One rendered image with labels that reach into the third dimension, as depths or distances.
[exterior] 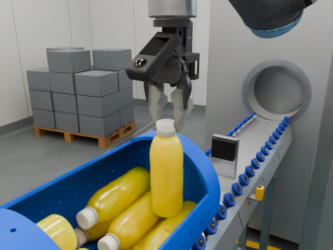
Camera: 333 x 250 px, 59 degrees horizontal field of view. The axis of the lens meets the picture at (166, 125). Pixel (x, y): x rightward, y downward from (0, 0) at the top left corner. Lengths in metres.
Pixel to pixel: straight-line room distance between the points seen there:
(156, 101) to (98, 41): 5.52
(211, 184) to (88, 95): 3.19
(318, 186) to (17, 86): 4.31
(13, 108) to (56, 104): 0.89
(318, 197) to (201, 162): 0.70
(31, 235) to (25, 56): 4.60
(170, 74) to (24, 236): 0.35
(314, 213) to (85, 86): 3.04
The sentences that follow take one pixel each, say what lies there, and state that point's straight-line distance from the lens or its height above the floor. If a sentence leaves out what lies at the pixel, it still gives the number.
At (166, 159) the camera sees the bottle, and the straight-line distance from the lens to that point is 0.58.
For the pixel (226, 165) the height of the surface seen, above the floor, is 0.97.
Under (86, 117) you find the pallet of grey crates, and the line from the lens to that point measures 3.89.
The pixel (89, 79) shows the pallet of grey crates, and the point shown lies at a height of 0.87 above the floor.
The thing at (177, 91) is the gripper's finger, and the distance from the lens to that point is 0.56.
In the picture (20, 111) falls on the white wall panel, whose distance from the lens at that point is 4.94.
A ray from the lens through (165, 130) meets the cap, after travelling 0.58.
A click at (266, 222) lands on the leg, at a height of 0.30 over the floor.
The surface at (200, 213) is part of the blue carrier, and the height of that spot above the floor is 1.11.
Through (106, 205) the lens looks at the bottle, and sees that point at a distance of 0.64.
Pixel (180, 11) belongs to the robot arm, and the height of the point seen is 1.50.
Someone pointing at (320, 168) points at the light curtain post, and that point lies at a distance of 1.23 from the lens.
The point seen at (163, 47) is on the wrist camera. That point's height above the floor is 1.44.
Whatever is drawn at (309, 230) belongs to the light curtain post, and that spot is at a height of 0.71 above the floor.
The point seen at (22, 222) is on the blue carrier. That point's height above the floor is 1.23.
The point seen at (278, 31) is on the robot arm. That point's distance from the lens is 0.55.
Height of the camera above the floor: 1.48
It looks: 18 degrees down
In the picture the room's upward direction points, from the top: straight up
